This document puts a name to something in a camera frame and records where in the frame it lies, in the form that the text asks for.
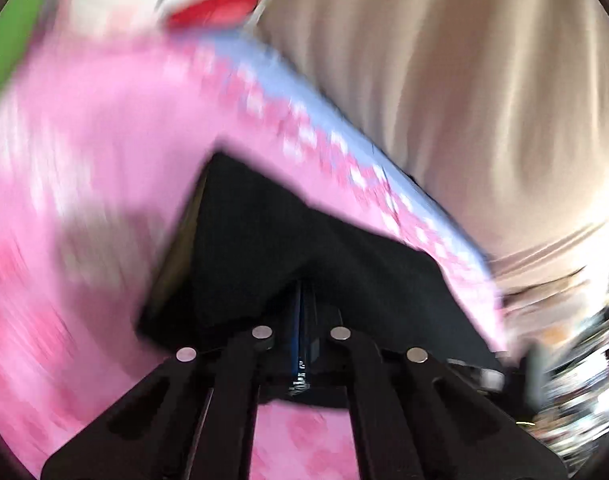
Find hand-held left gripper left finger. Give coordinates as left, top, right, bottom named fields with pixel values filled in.
left=41, top=281, right=306, bottom=480

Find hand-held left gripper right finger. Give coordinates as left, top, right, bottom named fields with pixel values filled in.
left=304, top=285, right=568, bottom=480

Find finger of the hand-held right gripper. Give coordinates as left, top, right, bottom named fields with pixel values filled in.
left=447, top=357, right=506, bottom=394

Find black pants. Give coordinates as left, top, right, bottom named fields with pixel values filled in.
left=134, top=147, right=505, bottom=413

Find pink floral printed blanket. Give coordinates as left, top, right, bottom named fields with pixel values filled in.
left=0, top=25, right=510, bottom=480

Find beige curtain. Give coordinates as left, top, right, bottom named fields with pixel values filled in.
left=257, top=0, right=609, bottom=311

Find green panel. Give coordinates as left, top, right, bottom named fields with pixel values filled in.
left=0, top=0, right=55, bottom=106

